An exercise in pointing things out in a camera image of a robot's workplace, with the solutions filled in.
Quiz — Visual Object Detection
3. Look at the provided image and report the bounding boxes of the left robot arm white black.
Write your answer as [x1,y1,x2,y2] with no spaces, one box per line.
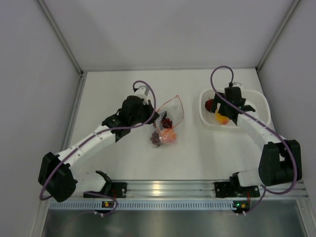
[38,95,158,202]

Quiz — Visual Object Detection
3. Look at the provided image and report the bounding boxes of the purple fake grapes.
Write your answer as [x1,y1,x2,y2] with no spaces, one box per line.
[150,118,173,147]

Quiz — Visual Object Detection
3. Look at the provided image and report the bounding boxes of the aluminium mounting rail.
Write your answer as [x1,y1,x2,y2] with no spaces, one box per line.
[39,179,308,199]

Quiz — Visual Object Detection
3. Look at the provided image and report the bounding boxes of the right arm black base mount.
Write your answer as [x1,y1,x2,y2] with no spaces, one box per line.
[214,181,260,198]

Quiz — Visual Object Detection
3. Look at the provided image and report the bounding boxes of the yellow fake peach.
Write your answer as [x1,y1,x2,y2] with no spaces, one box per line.
[215,109,230,125]

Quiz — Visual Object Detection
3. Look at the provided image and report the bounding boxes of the white slotted cable duct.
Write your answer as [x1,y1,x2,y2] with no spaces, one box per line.
[49,199,250,211]

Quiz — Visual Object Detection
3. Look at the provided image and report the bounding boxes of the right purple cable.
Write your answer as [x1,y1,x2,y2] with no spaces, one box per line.
[210,65,298,218]

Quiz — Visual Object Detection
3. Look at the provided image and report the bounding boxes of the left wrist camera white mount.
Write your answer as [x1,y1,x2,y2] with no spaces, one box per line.
[133,86,150,105]

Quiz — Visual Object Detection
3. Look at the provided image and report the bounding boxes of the white perforated plastic basket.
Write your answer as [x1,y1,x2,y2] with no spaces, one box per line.
[198,88,271,133]

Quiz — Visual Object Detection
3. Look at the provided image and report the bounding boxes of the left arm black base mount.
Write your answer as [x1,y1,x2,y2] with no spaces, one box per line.
[83,182,127,198]

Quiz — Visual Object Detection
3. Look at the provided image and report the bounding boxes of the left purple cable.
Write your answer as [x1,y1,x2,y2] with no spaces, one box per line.
[39,80,157,218]

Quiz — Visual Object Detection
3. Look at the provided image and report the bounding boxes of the purple cable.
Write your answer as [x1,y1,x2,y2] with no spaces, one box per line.
[210,65,298,218]
[39,80,157,218]

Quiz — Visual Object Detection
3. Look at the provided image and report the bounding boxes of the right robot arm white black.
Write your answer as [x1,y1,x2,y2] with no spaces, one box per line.
[211,86,302,196]

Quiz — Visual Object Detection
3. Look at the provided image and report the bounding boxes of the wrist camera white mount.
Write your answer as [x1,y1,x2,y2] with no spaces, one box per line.
[133,86,150,105]
[232,82,244,90]

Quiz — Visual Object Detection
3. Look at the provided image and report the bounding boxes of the dark red fake apple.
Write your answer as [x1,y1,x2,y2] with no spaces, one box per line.
[204,99,214,113]

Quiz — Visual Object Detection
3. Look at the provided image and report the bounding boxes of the orange fake peach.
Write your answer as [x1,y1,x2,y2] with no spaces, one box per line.
[160,130,177,143]

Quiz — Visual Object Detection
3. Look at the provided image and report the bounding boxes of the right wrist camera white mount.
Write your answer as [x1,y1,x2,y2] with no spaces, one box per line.
[232,82,244,90]

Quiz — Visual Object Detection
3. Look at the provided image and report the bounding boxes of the clear zip top bag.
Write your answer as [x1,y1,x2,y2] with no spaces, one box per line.
[150,95,184,147]

